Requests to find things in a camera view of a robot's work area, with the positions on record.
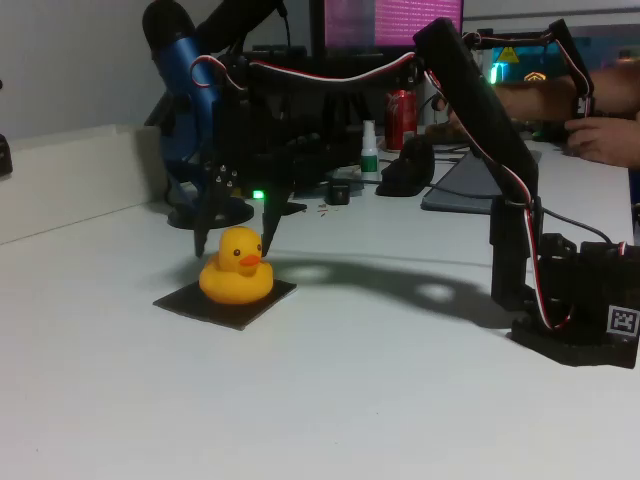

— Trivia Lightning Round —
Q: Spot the white spray bottle green label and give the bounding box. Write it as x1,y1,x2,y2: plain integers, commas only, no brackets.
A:
360,119,380,184

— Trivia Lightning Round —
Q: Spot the black box-shaped device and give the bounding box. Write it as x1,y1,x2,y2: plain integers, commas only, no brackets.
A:
0,133,14,177

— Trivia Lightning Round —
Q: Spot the red soda can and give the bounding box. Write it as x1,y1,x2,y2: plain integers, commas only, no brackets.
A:
384,88,419,151

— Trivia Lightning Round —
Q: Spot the black electronic desk device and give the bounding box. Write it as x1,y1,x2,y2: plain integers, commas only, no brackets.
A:
294,124,361,194

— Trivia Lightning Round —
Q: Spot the white PC case with lights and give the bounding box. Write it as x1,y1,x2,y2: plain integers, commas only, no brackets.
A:
474,29,640,141

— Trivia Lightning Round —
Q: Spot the computer monitor with purple screen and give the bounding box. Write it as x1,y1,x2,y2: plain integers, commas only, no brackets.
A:
309,0,465,51

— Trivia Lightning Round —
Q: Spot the black square pad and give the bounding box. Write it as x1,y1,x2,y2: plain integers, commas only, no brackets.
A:
152,277,298,332

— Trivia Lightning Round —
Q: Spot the black tripod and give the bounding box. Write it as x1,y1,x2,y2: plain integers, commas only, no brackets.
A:
322,94,374,146

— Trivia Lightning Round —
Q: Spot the blue desktop microphone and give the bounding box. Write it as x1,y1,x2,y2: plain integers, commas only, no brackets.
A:
142,0,255,231

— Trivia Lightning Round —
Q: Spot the person's left hand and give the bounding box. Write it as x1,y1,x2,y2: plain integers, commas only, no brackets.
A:
566,115,640,166

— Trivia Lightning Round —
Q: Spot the person's right forearm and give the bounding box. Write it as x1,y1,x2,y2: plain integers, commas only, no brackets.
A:
564,67,640,119

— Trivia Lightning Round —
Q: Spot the yellow rubber duck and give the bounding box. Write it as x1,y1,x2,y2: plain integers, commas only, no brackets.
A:
198,225,275,305

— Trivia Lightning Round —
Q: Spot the black robot arm with base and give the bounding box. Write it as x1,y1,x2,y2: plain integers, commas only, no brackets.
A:
192,17,640,371

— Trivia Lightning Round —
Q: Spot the black leader arm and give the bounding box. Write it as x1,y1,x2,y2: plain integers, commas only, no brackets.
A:
462,18,599,121

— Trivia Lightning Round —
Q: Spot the black vertical mouse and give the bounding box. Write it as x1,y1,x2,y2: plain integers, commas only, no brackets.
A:
375,134,435,197

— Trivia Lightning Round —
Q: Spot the person's right hand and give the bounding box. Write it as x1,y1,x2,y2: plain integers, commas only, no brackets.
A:
494,79,572,124

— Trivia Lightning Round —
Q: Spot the white fiducial tag sticker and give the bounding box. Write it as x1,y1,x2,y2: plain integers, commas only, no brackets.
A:
607,304,640,337

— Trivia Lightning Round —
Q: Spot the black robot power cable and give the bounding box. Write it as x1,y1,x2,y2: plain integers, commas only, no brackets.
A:
543,207,609,244

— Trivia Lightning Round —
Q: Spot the white plastic packet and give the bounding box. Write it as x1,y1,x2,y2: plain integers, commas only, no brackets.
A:
327,166,364,191

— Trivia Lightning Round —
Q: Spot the grey flat keyboard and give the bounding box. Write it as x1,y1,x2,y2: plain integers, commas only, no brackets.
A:
421,149,544,215

